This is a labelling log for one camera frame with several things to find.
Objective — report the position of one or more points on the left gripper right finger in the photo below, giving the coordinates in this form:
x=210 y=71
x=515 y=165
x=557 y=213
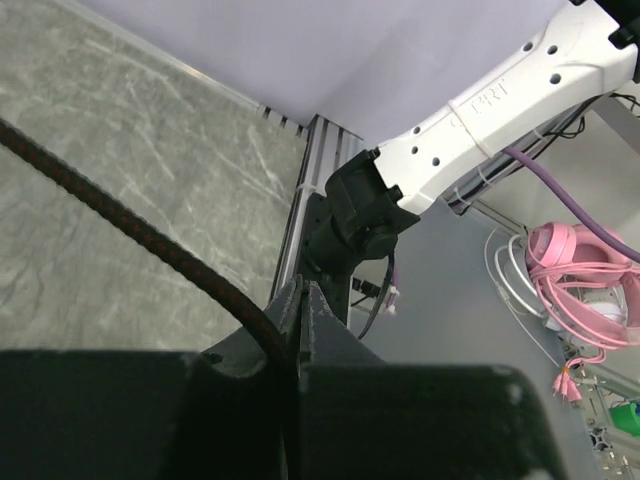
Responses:
x=364 y=418

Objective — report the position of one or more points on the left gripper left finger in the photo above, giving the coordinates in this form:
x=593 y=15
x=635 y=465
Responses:
x=120 y=414

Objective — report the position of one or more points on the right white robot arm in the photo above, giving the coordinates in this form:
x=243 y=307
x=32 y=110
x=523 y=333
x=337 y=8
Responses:
x=588 y=49

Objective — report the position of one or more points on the pink headphones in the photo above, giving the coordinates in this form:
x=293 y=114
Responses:
x=565 y=263

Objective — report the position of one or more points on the green plastic object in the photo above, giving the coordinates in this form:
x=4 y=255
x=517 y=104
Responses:
x=625 y=417

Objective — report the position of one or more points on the white wire stand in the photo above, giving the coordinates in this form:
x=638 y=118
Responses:
x=504 y=264

